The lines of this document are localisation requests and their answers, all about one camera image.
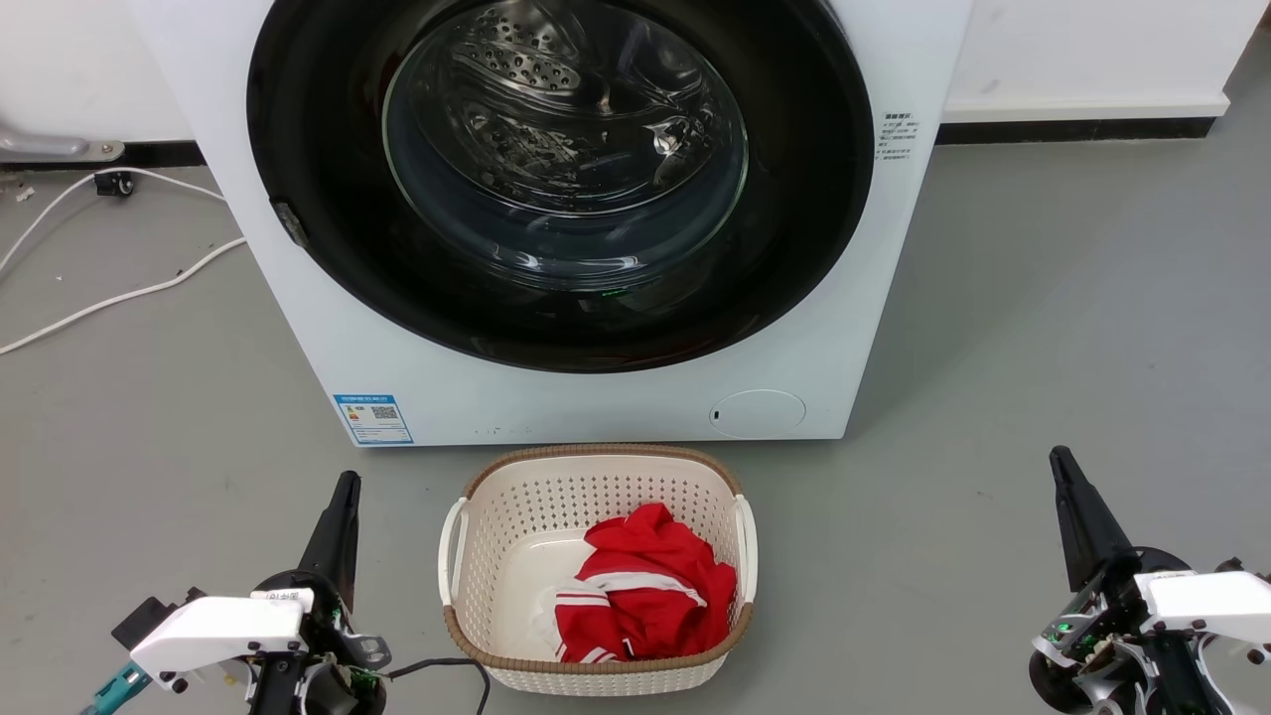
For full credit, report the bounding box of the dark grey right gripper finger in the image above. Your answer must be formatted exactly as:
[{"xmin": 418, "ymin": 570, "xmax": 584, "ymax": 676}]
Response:
[
  {"xmin": 1050, "ymin": 447, "xmax": 1105, "ymax": 594},
  {"xmin": 1057, "ymin": 447, "xmax": 1137, "ymax": 578}
]

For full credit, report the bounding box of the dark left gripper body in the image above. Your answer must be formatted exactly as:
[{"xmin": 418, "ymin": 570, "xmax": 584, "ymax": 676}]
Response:
[{"xmin": 248, "ymin": 571, "xmax": 391, "ymax": 715}]

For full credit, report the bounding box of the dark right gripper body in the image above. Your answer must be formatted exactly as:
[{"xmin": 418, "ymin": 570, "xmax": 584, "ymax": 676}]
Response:
[{"xmin": 1028, "ymin": 549, "xmax": 1271, "ymax": 715}]

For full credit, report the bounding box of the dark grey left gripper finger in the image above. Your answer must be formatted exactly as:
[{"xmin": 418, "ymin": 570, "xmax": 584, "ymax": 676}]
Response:
[
  {"xmin": 298, "ymin": 473, "xmax": 351, "ymax": 589},
  {"xmin": 338, "ymin": 473, "xmax": 361, "ymax": 610}
]

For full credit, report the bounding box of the black round glass washer door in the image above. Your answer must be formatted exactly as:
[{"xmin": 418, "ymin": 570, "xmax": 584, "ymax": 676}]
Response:
[{"xmin": 246, "ymin": 0, "xmax": 877, "ymax": 374}]

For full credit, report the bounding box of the white front-load washing machine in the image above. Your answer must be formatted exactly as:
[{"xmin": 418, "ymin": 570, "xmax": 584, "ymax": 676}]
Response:
[{"xmin": 129, "ymin": 0, "xmax": 974, "ymax": 448}]

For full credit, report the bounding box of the blue energy label sticker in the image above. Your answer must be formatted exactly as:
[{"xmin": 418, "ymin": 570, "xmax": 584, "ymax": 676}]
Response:
[{"xmin": 333, "ymin": 394, "xmax": 414, "ymax": 446}]

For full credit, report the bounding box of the cream perforated laundry basket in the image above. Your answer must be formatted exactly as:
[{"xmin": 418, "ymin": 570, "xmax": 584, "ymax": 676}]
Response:
[{"xmin": 438, "ymin": 444, "xmax": 759, "ymax": 696}]

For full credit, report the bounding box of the red white-striped garment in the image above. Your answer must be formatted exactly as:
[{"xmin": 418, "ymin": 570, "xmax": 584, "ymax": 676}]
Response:
[{"xmin": 541, "ymin": 502, "xmax": 739, "ymax": 664}]

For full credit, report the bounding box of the round white filter cover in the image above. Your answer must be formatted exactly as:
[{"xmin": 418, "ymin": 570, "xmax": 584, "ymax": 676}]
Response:
[{"xmin": 709, "ymin": 389, "xmax": 807, "ymax": 438}]

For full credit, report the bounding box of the printed text label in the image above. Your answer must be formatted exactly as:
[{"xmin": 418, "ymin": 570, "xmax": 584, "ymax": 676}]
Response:
[{"xmin": 877, "ymin": 111, "xmax": 919, "ymax": 166}]

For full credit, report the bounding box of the grey metal furniture leg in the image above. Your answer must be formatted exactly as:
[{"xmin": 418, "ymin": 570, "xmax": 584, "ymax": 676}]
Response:
[{"xmin": 0, "ymin": 124, "xmax": 126, "ymax": 165}]

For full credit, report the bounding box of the steel washer drum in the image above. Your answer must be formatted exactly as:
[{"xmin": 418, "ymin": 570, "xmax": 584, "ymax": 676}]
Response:
[{"xmin": 385, "ymin": 0, "xmax": 748, "ymax": 289}]

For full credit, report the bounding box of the black left camera plug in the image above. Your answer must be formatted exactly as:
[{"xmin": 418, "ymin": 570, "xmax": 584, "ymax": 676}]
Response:
[{"xmin": 111, "ymin": 588, "xmax": 206, "ymax": 651}]

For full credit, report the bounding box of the teal left camera cable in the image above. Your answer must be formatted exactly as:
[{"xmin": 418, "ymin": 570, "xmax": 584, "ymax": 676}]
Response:
[{"xmin": 83, "ymin": 662, "xmax": 152, "ymax": 715}]

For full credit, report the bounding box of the white floor cable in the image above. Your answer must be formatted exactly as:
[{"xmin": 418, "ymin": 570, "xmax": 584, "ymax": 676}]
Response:
[
  {"xmin": 0, "ymin": 236, "xmax": 247, "ymax": 357},
  {"xmin": 0, "ymin": 167, "xmax": 228, "ymax": 274}
]

